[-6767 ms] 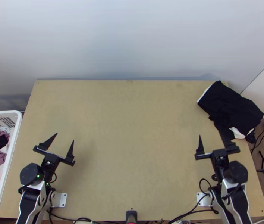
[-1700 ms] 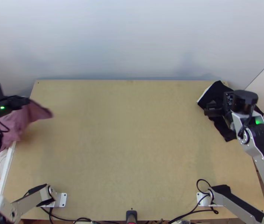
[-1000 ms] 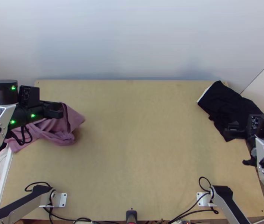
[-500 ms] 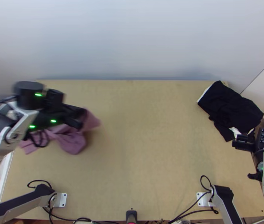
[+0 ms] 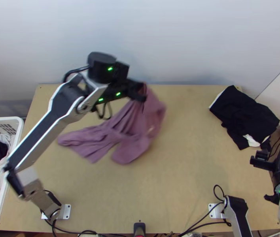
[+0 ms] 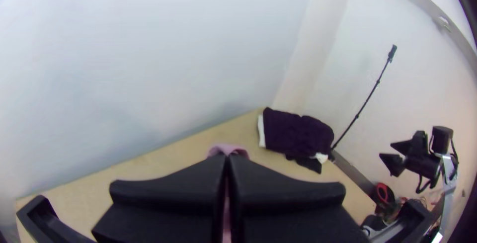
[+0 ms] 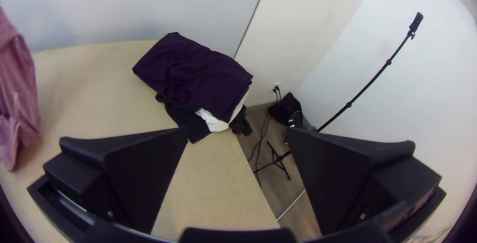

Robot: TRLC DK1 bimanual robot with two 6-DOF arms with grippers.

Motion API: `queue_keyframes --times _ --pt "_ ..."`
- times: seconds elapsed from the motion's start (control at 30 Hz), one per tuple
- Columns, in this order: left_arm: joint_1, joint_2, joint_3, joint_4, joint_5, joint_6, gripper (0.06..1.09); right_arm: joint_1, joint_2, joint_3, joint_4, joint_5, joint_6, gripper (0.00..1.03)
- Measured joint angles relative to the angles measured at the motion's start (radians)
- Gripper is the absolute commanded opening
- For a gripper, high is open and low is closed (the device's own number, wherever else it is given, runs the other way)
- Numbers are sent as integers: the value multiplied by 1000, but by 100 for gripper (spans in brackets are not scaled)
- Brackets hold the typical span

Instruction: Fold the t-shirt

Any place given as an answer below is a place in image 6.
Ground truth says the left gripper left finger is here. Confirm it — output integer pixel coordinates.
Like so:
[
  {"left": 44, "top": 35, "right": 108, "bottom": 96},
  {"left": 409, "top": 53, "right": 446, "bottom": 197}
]
[{"left": 91, "top": 153, "right": 228, "bottom": 243}]

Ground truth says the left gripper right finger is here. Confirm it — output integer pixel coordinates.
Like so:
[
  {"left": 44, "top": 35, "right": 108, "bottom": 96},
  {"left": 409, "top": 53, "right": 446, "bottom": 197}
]
[{"left": 228, "top": 154, "right": 369, "bottom": 243}]

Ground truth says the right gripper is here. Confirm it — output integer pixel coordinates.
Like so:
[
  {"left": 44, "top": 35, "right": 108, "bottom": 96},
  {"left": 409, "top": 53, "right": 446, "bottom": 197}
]
[{"left": 379, "top": 130, "right": 443, "bottom": 179}]

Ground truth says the pink t-shirt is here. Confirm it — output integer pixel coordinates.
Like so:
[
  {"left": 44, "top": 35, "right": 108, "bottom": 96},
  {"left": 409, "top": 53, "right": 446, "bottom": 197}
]
[{"left": 207, "top": 143, "right": 250, "bottom": 243}]

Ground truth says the black stand pole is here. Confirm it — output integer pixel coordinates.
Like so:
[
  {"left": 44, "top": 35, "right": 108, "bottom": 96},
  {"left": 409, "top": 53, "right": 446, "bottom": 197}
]
[{"left": 330, "top": 44, "right": 398, "bottom": 151}]

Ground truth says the pile of folded clothes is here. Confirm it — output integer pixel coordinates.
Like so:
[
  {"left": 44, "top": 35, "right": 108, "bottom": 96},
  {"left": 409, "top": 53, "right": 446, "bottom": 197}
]
[{"left": 257, "top": 107, "right": 335, "bottom": 175}]

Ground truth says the grey metal beam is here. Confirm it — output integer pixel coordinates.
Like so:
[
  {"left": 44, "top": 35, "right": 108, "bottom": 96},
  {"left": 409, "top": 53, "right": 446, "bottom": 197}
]
[{"left": 367, "top": 0, "right": 477, "bottom": 65}]

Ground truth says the black cable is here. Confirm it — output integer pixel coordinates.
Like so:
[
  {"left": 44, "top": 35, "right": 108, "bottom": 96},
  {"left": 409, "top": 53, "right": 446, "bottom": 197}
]
[{"left": 414, "top": 174, "right": 435, "bottom": 195}]

